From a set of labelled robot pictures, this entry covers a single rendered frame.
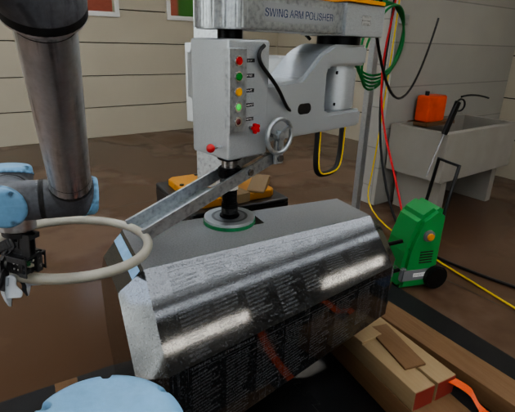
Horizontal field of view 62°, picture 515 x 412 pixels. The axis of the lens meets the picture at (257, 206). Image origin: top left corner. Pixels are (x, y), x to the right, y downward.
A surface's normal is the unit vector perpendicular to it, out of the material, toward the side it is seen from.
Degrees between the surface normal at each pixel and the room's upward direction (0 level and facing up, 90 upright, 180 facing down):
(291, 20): 90
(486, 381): 0
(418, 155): 90
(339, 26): 90
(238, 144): 90
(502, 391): 0
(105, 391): 8
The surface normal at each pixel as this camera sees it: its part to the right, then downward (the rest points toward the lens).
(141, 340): -0.37, -0.20
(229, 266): 0.38, -0.43
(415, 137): -0.81, 0.19
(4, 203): 0.29, 0.34
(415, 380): 0.03, -0.93
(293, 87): 0.69, 0.28
